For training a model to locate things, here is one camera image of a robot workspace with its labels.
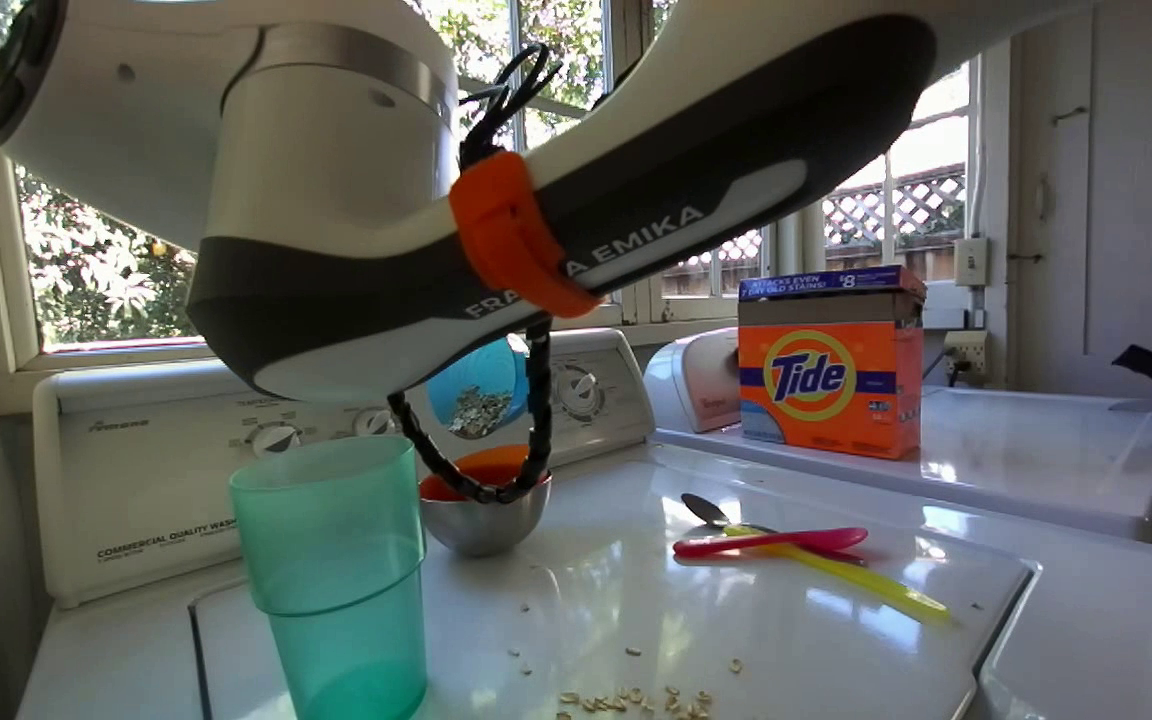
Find orange bowl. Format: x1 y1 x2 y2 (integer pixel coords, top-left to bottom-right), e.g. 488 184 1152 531
416 444 556 559

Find round washer dial knob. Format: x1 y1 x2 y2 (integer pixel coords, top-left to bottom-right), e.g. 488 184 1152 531
556 357 615 424

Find white washer lid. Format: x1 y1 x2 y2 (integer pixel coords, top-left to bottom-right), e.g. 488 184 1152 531
189 513 1050 720

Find orange Tide detergent box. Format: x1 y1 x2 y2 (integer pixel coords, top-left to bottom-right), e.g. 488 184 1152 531
735 259 930 463

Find red plastic spoon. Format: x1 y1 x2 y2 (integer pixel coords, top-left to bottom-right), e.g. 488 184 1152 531
670 523 872 562

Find green translucent plastic cup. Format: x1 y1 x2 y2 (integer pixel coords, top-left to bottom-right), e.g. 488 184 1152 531
229 432 433 720

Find spilled oat flakes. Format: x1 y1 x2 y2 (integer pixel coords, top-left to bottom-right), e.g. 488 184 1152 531
508 594 753 720

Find yellow plastic spoon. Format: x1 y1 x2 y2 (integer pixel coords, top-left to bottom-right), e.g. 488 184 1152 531
721 520 962 633

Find white washing machine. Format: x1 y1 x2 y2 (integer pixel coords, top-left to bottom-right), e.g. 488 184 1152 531
14 322 1152 720

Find white dryer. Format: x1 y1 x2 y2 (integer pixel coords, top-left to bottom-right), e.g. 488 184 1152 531
639 322 1152 544

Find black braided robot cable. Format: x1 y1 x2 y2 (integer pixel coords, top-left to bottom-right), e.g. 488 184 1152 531
385 41 569 509

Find orange velcro cable strap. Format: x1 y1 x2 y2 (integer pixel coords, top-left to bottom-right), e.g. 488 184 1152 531
449 149 608 322

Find white wall outlet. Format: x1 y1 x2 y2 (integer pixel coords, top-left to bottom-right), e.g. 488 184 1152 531
953 236 996 291

